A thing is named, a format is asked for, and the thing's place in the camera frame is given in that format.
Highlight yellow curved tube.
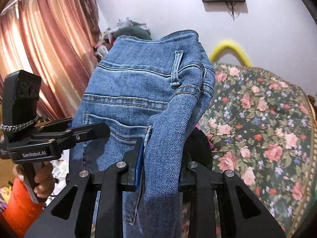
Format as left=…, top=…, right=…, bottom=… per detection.
left=209, top=40, right=253, bottom=67

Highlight floral bed cover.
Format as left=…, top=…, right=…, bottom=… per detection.
left=180, top=63, right=317, bottom=238

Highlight black folded garment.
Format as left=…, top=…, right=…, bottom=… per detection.
left=183, top=127, right=213, bottom=170

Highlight grey plush toy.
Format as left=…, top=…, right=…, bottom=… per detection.
left=113, top=25, right=152, bottom=40

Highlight blue denim jeans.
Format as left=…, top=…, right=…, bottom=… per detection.
left=69, top=30, right=215, bottom=237

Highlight orange sleeve forearm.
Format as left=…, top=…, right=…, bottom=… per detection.
left=1, top=178, right=44, bottom=237

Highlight person's left hand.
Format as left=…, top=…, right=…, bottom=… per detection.
left=12, top=161, right=55, bottom=199

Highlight white clothes pile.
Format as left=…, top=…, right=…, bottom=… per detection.
left=47, top=149, right=69, bottom=203

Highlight pink curtain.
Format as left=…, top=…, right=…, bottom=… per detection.
left=1, top=0, right=100, bottom=119

